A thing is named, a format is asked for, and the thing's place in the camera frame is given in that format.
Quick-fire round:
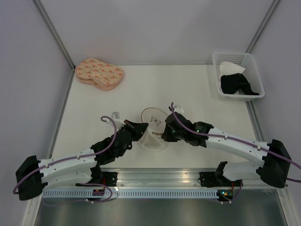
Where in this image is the white mesh laundry bag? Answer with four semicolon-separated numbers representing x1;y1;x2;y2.
138;107;168;152

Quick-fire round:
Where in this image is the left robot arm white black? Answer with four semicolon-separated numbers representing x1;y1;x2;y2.
13;116;148;201

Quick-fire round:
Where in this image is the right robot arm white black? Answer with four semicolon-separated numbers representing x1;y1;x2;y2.
161;112;291;188

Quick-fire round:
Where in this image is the pink patterned pad stack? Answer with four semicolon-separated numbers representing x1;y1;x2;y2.
75;58;124;91

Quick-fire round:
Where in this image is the black garment in basket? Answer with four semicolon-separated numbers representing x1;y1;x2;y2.
220;73;259;96

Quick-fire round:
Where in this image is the white cloth in basket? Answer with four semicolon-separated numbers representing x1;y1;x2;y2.
219;61;245;76

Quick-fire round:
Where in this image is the white plastic basket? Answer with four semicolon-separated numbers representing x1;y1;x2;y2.
212;52;265;102

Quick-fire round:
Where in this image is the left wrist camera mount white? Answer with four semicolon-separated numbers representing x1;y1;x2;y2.
106;112;125;129

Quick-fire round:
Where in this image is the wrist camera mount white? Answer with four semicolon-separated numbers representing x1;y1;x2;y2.
168;105;184;114
106;112;125;129

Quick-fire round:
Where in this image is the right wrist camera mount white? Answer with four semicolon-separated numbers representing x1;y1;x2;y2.
168;105;184;114

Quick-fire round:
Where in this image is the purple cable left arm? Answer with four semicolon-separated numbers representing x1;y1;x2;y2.
12;115;118;208

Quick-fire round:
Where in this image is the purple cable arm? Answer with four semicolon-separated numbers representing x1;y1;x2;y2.
170;102;301;205
12;115;118;208

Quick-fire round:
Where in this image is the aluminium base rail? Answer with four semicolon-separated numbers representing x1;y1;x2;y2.
32;167;290;189

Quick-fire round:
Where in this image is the white slotted cable duct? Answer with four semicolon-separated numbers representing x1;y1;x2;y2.
42;188;218;199

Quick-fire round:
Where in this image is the left aluminium frame post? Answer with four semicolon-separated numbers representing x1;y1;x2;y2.
32;0;75;71

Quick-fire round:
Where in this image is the aluminium frame post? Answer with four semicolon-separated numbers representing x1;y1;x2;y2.
246;0;282;53
32;0;75;71

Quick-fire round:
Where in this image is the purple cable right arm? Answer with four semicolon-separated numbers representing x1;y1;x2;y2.
170;102;301;205

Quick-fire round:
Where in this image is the right aluminium frame post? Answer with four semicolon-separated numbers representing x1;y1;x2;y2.
246;0;282;53

